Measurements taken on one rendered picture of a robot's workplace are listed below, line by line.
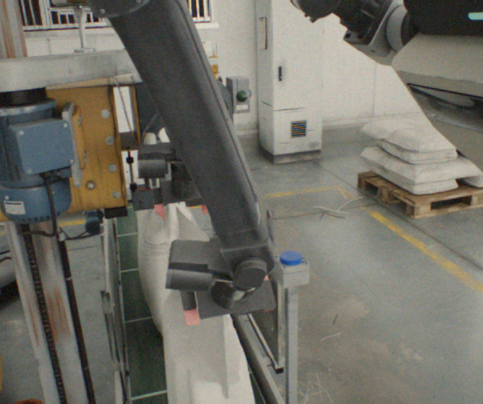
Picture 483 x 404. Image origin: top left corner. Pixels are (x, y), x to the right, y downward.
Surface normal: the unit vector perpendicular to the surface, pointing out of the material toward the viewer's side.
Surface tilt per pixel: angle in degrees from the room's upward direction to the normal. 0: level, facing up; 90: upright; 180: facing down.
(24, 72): 90
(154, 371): 0
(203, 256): 28
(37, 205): 91
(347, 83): 90
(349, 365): 0
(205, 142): 116
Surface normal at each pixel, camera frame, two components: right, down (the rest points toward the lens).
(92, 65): 0.80, 0.17
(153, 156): 0.14, 0.54
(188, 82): 0.04, 0.72
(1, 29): 0.26, 0.32
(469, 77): -0.65, -0.64
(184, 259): 0.11, -0.68
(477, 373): -0.04, -0.94
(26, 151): 0.65, 0.24
